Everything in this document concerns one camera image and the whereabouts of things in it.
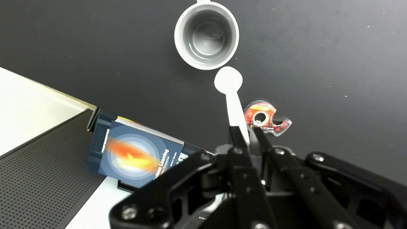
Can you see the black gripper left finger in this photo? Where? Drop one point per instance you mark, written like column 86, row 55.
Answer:
column 249, row 199

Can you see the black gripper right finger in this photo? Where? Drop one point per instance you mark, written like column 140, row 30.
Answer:
column 321, row 205

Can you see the white plastic spoon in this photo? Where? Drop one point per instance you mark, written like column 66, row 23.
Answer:
column 227, row 80

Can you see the white ceramic mug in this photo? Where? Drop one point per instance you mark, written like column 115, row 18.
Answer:
column 206, row 35

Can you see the orange tape dispenser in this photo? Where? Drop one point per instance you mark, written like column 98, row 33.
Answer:
column 260, row 114

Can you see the black box with blue label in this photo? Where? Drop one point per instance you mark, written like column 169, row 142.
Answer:
column 131, row 153

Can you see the black side shelf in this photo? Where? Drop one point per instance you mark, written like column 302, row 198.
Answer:
column 45, row 181

